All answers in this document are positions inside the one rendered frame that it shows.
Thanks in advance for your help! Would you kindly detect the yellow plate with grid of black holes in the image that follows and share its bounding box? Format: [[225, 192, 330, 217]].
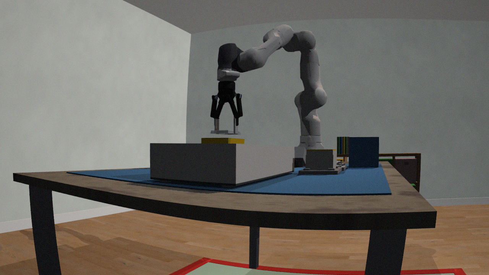
[[306, 149, 337, 170]]

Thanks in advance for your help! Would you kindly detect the blue bench mat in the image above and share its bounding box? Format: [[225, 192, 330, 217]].
[[66, 163, 392, 196]]

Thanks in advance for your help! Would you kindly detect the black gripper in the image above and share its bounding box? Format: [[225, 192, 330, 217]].
[[210, 81, 243, 134]]

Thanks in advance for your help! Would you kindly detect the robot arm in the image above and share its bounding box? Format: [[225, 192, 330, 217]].
[[217, 24, 327, 151]]

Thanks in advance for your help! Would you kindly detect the yellow bin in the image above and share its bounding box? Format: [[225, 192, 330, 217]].
[[201, 138, 245, 144]]

